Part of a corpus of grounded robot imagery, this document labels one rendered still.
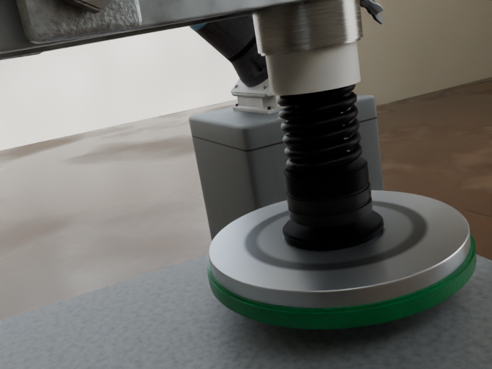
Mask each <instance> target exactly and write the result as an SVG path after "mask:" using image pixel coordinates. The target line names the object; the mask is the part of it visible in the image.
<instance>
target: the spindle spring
mask: <svg viewBox="0 0 492 369"><path fill-rule="evenodd" d="M355 86H356V84H352V85H350V86H344V87H341V88H337V89H330V90H326V91H322V92H313V93H307V94H298V95H280V96H279V97H278V98H277V103H278V105H279V106H282V107H286V106H289V107H286V108H283V109H281V110H280V113H279V116H280V118H281V119H284V120H285V121H284V122H283V123H282V124H281V130H282V131H283V132H285V133H287V134H285V135H284V136H283V143H284V144H285V145H288V146H287V147H286V148H285V156H287V157H288V158H289V159H288V160H287V162H286V166H287V169H288V170H290V171H294V172H299V173H310V172H318V171H326V170H330V169H334V168H339V167H341V166H344V165H347V164H349V163H352V162H354V161H355V160H356V159H357V158H358V157H359V156H360V155H361V154H362V146H361V145H360V144H359V142H360V140H361V135H360V133H359V131H357V130H358V129H359V120H358V119H357V118H356V117H357V114H358V112H359V110H358V108H357V106H356V105H354V103H355V102H356V101H357V95H356V94H355V93H354V92H353V90H354V88H355ZM336 97H339V100H336V101H333V102H328V103H325V104H321V105H315V106H311V107H306V108H296V109H295V106H297V105H307V104H311V103H318V102H321V101H325V100H331V99H333V98H336ZM338 111H341V112H343V113H341V114H338V115H336V116H331V117H328V118H324V119H318V120H314V121H309V122H298V123H297V120H299V119H309V118H314V117H318V116H325V115H328V114H331V113H336V112H338ZM341 124H344V125H345V126H343V127H340V128H338V129H335V130H330V131H327V132H323V133H316V134H312V135H299V133H306V132H313V131H317V130H324V129H327V128H331V127H336V126H338V125H341ZM345 137H348V138H347V139H344V141H341V142H339V143H335V144H332V145H329V146H322V147H318V148H312V149H301V146H314V145H319V144H325V143H329V142H333V141H337V140H340V139H342V138H345ZM347 150H351V151H350V152H347ZM344 151H346V153H345V154H342V155H340V156H337V157H332V158H329V159H325V160H317V161H310V162H302V160H305V159H313V158H319V157H326V156H330V155H334V154H338V153H341V152H344Z"/></svg>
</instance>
